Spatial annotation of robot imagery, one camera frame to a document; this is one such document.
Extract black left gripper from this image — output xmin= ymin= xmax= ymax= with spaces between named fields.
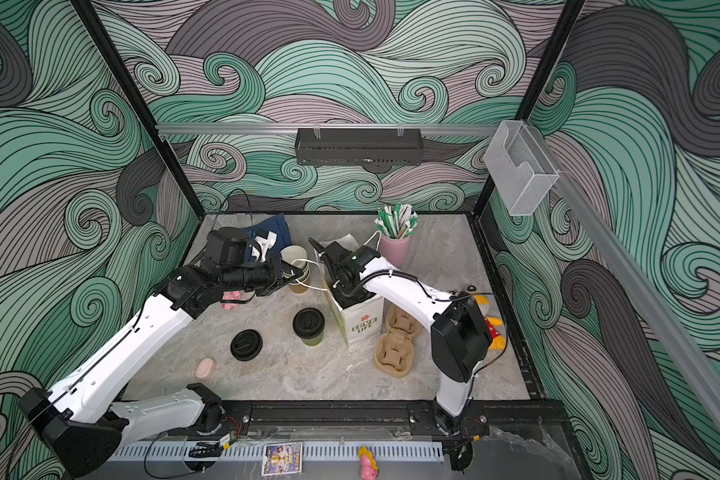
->
xmin=223 ymin=253 xmax=304 ymax=296

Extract black coffee cup lid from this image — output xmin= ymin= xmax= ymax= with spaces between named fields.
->
xmin=230 ymin=329 xmax=263 ymax=362
xmin=292 ymin=307 xmax=325 ymax=340

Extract white green paper takeout bag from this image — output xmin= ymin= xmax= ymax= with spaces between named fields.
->
xmin=301 ymin=245 xmax=384 ymax=348

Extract green white paper cup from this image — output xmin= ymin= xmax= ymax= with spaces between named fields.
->
xmin=302 ymin=333 xmax=324 ymax=347

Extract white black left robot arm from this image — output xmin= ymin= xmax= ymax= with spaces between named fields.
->
xmin=19 ymin=227 xmax=303 ymax=477

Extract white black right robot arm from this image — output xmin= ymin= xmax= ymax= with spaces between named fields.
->
xmin=309 ymin=238 xmax=492 ymax=419

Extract stack of paper cups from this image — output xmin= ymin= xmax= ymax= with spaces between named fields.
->
xmin=281 ymin=245 xmax=310 ymax=294

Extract pink metal straw bucket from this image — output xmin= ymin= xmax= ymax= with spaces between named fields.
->
xmin=378 ymin=235 xmax=411 ymax=268

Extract navy blue napkin stack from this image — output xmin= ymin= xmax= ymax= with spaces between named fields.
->
xmin=245 ymin=214 xmax=292 ymax=258

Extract pink plush toy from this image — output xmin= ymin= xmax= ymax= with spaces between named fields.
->
xmin=220 ymin=291 xmax=242 ymax=310

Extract green white wrapped straws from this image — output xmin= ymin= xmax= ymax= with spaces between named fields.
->
xmin=374 ymin=204 xmax=419 ymax=239

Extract brown pulp cup carrier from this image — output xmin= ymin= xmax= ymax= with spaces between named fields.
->
xmin=373 ymin=306 xmax=423 ymax=378

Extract pink oval soap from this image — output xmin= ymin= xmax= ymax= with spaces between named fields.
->
xmin=195 ymin=357 xmax=217 ymax=381

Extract yellow plush doll red dress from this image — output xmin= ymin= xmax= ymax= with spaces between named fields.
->
xmin=468 ymin=286 xmax=507 ymax=352

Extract colourful picture card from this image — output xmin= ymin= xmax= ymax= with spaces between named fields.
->
xmin=261 ymin=442 xmax=303 ymax=477

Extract pink yellow small toy figure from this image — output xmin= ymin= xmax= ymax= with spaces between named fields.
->
xmin=358 ymin=446 xmax=379 ymax=480

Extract black wall shelf tray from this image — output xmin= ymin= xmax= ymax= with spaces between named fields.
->
xmin=294 ymin=129 xmax=424 ymax=166

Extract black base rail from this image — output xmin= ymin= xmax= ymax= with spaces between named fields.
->
xmin=110 ymin=398 xmax=571 ymax=439

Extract aluminium wall rail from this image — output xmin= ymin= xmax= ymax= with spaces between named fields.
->
xmin=155 ymin=122 xmax=498 ymax=137

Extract clear acrylic wall holder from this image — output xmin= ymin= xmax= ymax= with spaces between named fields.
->
xmin=483 ymin=120 xmax=559 ymax=217

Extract white slotted cable duct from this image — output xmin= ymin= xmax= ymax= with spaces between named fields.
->
xmin=110 ymin=440 xmax=445 ymax=464

